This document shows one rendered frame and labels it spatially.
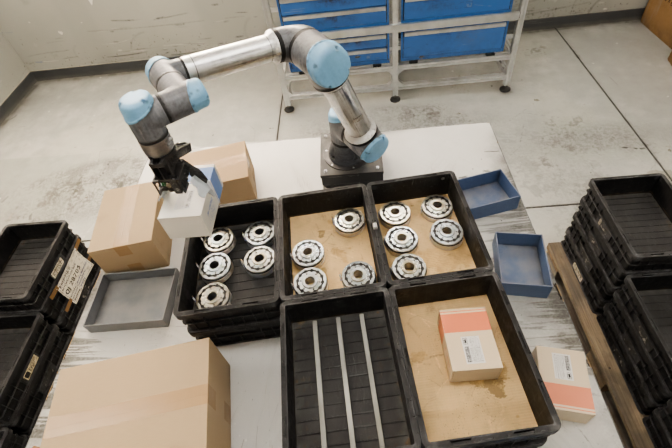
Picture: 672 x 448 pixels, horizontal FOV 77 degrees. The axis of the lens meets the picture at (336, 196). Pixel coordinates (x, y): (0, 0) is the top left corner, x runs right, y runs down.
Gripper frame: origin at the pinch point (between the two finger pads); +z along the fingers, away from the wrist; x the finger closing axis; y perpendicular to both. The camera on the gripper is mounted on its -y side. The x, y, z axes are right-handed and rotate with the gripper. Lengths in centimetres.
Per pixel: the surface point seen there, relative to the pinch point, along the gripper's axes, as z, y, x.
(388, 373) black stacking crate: 28, 43, 52
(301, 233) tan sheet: 28.1, -5.2, 27.3
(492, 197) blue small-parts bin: 41, -26, 98
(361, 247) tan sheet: 28, 2, 47
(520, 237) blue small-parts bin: 36, -3, 101
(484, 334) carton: 20, 37, 77
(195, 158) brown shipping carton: 25, -45, -17
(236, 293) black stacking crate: 28.1, 16.2, 7.9
